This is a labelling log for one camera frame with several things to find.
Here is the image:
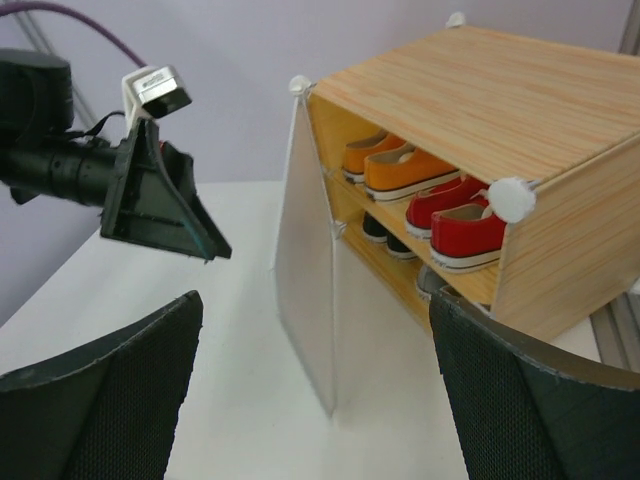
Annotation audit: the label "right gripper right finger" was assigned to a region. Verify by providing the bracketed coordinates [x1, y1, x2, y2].
[429, 291, 639, 479]

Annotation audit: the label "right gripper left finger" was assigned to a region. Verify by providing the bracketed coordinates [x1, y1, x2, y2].
[1, 291, 204, 479]

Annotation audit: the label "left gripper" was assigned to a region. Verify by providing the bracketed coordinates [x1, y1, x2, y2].
[1, 119, 232, 261]

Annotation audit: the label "white cabinet door panel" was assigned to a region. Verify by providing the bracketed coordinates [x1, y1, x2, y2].
[273, 96, 338, 417]

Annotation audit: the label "red sneaker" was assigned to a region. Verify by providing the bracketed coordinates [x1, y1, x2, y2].
[430, 197, 506, 274]
[405, 174, 488, 239]

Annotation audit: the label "black sneaker white laces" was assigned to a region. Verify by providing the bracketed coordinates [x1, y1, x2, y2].
[386, 232, 417, 261]

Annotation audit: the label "grey sneaker orange sole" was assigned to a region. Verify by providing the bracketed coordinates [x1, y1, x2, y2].
[439, 285, 491, 316]

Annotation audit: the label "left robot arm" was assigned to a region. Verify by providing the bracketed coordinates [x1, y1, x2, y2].
[1, 49, 232, 261]

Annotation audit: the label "wooden shoe cabinet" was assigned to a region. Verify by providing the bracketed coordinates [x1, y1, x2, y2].
[293, 26, 639, 341]

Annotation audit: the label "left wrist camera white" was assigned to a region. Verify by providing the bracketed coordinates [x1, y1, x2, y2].
[121, 65, 192, 130]

